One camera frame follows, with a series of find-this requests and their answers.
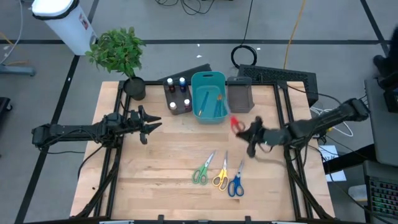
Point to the black caster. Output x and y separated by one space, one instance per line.
4 104

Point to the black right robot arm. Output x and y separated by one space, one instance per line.
311 127

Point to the white paper sheet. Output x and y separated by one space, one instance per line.
337 175

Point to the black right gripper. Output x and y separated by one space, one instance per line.
261 137

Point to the black perforated panel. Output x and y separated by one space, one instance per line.
280 74

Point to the grey desk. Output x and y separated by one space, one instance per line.
382 140

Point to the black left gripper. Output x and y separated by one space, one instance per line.
135 123

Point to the black aluminium rig frame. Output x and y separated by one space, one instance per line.
277 96

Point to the grey stand base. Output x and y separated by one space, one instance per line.
18 70

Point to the black table clamp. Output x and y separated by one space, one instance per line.
160 218
247 219

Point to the brown paint bottle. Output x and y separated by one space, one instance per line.
170 81

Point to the black flat board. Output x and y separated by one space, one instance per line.
196 69

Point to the white trash bin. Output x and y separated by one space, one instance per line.
65 28

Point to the backlit keyboard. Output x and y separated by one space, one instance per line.
385 196

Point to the blue paint bottle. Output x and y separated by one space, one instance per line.
182 81

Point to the teal plastic bin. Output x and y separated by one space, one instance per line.
211 105

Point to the black desk device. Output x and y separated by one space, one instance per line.
391 99

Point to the person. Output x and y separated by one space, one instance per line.
388 62

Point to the green plant in black pot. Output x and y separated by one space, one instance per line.
116 51

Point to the translucent grey plastic bin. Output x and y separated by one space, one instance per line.
240 96
178 96

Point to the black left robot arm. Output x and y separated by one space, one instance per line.
68 132

